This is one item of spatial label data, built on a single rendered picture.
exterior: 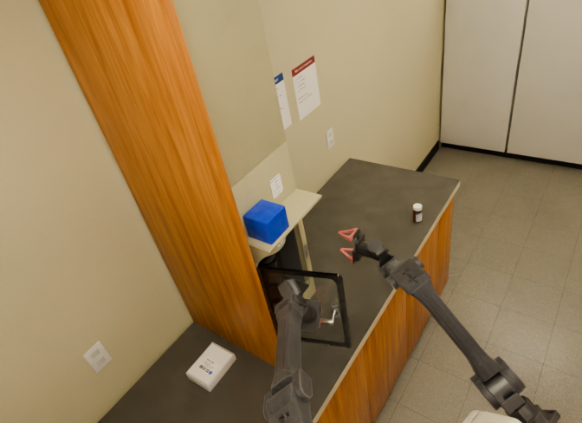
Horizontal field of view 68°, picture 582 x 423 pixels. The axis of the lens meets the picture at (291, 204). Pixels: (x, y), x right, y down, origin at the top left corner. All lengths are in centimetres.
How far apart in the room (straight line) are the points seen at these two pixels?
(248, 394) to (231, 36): 124
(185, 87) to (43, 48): 52
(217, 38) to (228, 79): 11
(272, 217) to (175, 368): 85
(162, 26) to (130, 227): 86
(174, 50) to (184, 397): 128
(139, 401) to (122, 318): 33
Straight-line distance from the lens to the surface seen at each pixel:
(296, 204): 153
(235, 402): 176
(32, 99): 143
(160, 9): 101
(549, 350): 306
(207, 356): 185
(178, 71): 104
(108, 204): 160
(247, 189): 138
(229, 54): 126
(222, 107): 125
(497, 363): 134
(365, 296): 194
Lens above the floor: 242
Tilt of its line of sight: 36 degrees down
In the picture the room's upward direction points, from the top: 12 degrees counter-clockwise
